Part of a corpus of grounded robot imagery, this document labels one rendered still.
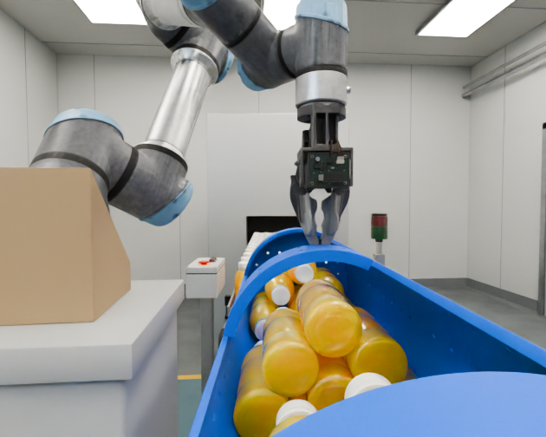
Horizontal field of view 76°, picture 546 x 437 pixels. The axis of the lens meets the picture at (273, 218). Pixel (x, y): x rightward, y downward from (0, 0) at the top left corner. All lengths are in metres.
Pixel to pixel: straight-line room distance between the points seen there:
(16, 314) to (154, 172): 0.32
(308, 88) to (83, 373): 0.44
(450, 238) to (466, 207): 0.55
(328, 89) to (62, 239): 0.39
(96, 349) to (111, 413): 0.08
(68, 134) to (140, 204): 0.16
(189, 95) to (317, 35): 0.38
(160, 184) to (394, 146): 5.15
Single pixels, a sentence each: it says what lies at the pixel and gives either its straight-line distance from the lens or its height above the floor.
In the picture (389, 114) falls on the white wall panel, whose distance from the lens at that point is 5.74.
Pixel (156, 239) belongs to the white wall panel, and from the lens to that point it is 5.31.
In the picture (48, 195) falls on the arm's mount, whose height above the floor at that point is 1.31.
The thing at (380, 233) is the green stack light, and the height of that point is 1.18.
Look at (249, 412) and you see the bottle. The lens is 0.47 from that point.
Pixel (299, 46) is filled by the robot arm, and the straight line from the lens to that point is 0.55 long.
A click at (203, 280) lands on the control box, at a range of 1.13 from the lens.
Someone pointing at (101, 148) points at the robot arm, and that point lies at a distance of 0.65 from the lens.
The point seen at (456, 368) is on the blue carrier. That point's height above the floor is 1.11.
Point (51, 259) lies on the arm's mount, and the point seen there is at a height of 1.23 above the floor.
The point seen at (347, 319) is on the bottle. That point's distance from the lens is 0.43.
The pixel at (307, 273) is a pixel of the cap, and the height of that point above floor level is 1.15.
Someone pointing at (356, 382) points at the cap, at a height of 1.16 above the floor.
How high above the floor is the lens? 1.29
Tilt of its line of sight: 2 degrees down
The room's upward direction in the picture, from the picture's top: straight up
